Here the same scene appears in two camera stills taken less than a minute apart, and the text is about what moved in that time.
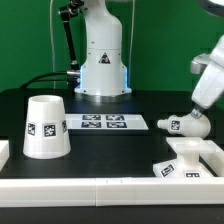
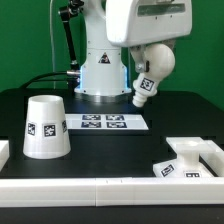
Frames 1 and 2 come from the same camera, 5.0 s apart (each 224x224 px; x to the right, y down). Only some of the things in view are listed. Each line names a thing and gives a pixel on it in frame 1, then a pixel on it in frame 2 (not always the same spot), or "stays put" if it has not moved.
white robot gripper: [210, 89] to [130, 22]
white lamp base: [187, 163] stays put
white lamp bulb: [186, 125] to [161, 64]
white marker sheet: [105, 121] stays put
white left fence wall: [4, 152] stays put
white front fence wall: [112, 192] stays put
